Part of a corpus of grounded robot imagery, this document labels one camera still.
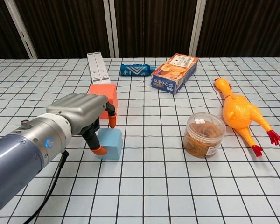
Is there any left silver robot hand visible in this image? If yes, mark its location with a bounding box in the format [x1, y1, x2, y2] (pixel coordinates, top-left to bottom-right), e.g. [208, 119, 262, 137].
[46, 93, 119, 156]

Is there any light blue foam cube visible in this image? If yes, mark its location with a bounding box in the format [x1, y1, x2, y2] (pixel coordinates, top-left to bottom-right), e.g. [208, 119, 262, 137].
[97, 127, 123, 161]

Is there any orange foam cube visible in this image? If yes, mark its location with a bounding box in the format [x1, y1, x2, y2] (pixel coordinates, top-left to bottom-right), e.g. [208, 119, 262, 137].
[87, 84, 119, 120]

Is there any white rectangular box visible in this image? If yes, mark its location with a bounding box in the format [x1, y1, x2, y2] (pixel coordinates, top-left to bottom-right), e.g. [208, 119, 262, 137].
[87, 51, 112, 85]

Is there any blue drink bottle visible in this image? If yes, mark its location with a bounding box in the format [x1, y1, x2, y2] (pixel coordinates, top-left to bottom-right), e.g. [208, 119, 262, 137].
[120, 63, 157, 77]

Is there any orange blue snack box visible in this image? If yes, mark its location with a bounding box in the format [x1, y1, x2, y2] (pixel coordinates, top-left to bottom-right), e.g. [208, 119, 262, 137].
[151, 53, 199, 95]

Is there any white black checked tablecloth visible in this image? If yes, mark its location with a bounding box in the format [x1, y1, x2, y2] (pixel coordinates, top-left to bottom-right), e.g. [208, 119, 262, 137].
[0, 56, 280, 224]

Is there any clear jar of rubber bands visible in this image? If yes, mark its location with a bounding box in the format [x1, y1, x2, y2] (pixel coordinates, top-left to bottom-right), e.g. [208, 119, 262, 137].
[182, 112, 226, 159]

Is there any yellow rubber chicken toy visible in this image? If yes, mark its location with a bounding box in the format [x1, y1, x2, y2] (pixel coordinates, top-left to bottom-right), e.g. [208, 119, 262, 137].
[214, 78, 280, 158]

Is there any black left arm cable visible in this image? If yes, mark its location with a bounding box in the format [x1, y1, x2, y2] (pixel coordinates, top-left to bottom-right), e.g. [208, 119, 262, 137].
[20, 150, 70, 224]

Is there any white partition post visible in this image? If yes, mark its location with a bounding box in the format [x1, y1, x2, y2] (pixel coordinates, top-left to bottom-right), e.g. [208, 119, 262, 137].
[4, 0, 38, 59]
[189, 0, 207, 57]
[102, 0, 120, 58]

